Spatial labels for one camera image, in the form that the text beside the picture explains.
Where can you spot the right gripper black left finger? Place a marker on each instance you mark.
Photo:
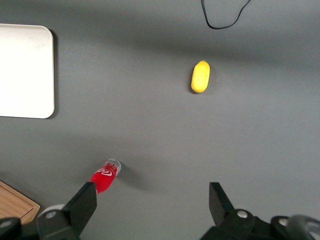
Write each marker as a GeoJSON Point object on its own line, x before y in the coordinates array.
{"type": "Point", "coordinates": [80, 205]}

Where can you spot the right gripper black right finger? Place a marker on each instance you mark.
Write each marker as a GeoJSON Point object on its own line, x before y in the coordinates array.
{"type": "Point", "coordinates": [220, 205]}

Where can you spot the white rectangular tray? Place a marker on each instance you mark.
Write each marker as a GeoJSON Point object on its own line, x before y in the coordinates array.
{"type": "Point", "coordinates": [25, 71]}

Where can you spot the red soda can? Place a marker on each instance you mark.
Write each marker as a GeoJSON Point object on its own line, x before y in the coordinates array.
{"type": "Point", "coordinates": [105, 176]}

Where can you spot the wooden board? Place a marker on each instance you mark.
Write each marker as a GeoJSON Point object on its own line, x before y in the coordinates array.
{"type": "Point", "coordinates": [15, 202]}

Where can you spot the yellow lemon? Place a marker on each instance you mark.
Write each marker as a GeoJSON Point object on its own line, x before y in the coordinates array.
{"type": "Point", "coordinates": [200, 76]}

